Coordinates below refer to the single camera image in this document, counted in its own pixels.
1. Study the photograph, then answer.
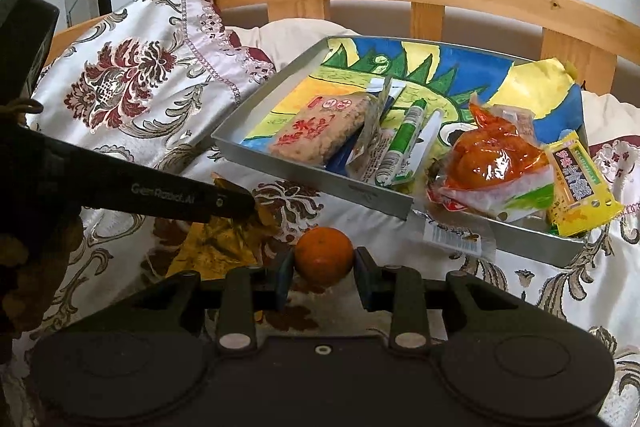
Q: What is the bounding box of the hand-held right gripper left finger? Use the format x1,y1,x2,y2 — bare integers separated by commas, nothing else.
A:
127,249,296,356

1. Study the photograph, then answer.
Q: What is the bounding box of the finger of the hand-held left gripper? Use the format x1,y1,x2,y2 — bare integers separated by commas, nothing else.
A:
195,187,257,224

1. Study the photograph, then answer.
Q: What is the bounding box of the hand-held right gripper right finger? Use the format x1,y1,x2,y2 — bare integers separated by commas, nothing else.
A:
354,247,521,355

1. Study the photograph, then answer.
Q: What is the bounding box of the gold foil snack packet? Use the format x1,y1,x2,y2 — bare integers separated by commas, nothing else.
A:
170,174,281,283

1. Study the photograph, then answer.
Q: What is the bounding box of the orange mandarin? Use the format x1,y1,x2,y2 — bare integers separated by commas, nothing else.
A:
294,227,355,288

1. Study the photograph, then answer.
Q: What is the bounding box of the grey metal tray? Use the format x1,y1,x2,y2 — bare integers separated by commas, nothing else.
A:
211,36,588,268

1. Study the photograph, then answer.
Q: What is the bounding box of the rice cake packet red print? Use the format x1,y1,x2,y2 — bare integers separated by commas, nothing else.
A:
268,91,376,166

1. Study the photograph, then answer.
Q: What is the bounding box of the green snack packet red label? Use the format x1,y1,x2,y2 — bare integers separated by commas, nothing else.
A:
347,77,396,184

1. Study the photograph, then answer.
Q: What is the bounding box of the green white sausage stick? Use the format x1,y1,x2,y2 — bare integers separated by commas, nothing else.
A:
375,99,427,186

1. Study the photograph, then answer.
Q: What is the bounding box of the orange snack packet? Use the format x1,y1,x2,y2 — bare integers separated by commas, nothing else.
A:
425,104,556,208

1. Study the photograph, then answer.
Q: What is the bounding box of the yellow snack packet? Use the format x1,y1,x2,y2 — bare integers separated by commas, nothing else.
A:
547,130,626,239

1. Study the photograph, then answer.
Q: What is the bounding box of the floral satin blanket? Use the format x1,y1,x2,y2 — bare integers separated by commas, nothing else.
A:
0,0,640,427

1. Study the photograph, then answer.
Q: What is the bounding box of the painted paper tray liner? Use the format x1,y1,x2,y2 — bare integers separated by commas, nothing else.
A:
245,38,586,188

